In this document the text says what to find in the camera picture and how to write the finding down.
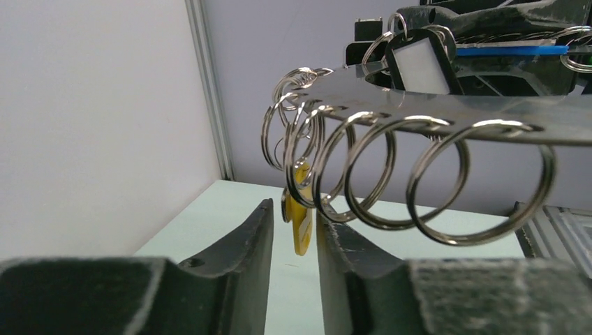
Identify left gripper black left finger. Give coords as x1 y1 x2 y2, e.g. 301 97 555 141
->
1 199 274 334

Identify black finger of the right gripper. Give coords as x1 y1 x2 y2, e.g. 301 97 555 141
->
453 55 577 96
397 0 591 38

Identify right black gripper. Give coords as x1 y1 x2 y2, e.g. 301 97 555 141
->
344 17 383 65

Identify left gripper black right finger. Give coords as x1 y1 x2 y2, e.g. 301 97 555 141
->
316 216 591 334

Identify blue tagged key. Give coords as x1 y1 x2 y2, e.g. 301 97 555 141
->
457 45 570 57

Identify metal disc with keyrings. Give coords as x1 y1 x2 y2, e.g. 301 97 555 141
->
260 13 592 247

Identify black tagged key on disc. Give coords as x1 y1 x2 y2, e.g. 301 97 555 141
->
385 29 464 95

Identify yellow key tag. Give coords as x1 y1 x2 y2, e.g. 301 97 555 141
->
281 163 313 256

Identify left aluminium frame rails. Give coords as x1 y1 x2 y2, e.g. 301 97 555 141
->
515 206 591 277

